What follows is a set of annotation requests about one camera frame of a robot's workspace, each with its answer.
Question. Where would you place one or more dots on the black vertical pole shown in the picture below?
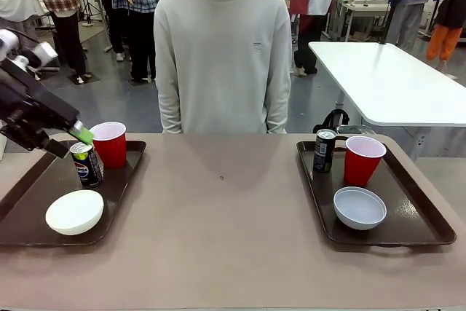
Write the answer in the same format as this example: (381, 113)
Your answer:
(390, 8)

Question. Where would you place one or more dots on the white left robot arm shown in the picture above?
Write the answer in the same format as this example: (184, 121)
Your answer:
(40, 54)

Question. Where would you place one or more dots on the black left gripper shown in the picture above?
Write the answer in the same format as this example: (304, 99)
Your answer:
(29, 107)

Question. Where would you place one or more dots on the person's left forearm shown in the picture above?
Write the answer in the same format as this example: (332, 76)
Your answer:
(277, 110)

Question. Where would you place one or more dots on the white round bowl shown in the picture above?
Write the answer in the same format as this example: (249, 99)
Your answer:
(73, 212)
(359, 209)

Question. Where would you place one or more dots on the bystander in orange trousers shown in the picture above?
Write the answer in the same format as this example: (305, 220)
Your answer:
(448, 34)

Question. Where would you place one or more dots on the black Pepsi soda can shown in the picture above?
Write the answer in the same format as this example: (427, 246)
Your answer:
(88, 172)
(323, 154)

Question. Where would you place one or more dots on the person's cream sweater torso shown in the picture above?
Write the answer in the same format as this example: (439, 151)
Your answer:
(222, 63)

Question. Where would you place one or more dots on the red plastic party cup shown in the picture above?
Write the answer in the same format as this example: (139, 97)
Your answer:
(362, 169)
(113, 152)

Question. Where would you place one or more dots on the person's right forearm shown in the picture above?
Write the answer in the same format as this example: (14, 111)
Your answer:
(170, 110)

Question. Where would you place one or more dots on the brown plastic serving tray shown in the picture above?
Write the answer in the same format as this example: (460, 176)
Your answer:
(407, 216)
(120, 187)

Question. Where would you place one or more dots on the grey background workbench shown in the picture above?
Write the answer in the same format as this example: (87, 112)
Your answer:
(358, 12)

